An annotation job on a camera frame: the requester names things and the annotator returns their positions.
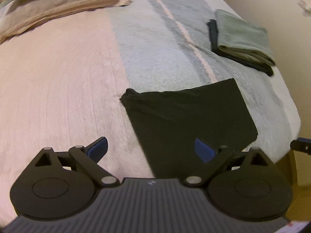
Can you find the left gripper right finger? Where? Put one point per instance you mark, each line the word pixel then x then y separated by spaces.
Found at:
pixel 213 160

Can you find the black pants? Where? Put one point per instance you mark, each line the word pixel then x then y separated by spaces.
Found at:
pixel 168 123

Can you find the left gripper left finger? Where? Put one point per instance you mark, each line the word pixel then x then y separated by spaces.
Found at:
pixel 86 161

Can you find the folded green grey garment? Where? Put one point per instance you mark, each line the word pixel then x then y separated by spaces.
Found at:
pixel 241 41

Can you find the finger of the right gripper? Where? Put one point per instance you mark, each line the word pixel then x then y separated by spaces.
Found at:
pixel 301 144

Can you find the folded beige garment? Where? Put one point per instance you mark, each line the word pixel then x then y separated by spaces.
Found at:
pixel 21 15

